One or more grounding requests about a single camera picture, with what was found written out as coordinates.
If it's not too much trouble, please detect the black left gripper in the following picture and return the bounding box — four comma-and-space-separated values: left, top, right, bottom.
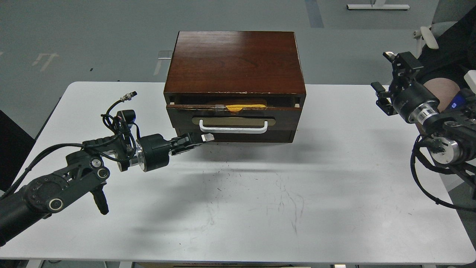
136, 133, 215, 172

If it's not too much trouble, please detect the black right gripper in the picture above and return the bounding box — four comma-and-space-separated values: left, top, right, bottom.
371, 51, 439, 124

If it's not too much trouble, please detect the wooden drawer with white handle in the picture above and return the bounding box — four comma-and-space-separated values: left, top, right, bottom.
165, 103, 302, 134

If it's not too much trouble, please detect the yellow corn cob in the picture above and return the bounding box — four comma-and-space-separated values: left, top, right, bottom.
225, 104, 267, 112

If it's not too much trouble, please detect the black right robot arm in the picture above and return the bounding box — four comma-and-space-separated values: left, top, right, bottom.
371, 51, 476, 212

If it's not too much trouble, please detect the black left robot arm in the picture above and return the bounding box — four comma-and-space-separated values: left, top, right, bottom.
0, 92, 214, 246

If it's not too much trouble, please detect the dark wooden drawer cabinet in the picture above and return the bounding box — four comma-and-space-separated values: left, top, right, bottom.
164, 31, 306, 143

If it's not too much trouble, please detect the person's bare leg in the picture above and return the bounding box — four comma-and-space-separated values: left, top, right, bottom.
424, 78, 460, 112

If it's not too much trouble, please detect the white table base bar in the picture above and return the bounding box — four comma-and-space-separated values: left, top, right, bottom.
346, 0, 411, 10

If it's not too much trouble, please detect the white office chair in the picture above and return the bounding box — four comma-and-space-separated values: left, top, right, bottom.
413, 0, 476, 56

